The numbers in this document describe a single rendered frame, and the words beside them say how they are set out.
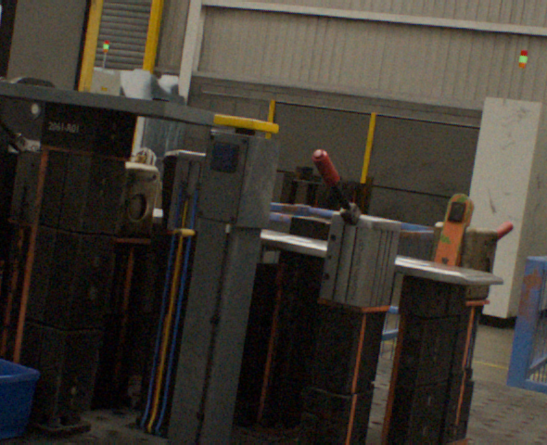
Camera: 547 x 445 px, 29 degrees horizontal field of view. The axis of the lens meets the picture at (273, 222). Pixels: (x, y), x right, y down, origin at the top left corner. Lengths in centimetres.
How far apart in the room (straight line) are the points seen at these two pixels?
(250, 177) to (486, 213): 841
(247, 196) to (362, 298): 21
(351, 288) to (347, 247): 5
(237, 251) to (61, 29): 431
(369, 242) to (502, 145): 831
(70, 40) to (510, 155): 503
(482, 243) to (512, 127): 796
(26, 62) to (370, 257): 407
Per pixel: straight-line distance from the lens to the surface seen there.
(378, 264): 142
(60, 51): 558
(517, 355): 348
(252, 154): 130
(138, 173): 166
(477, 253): 172
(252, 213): 132
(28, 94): 150
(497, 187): 967
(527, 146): 963
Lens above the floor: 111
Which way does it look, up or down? 3 degrees down
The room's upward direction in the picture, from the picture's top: 9 degrees clockwise
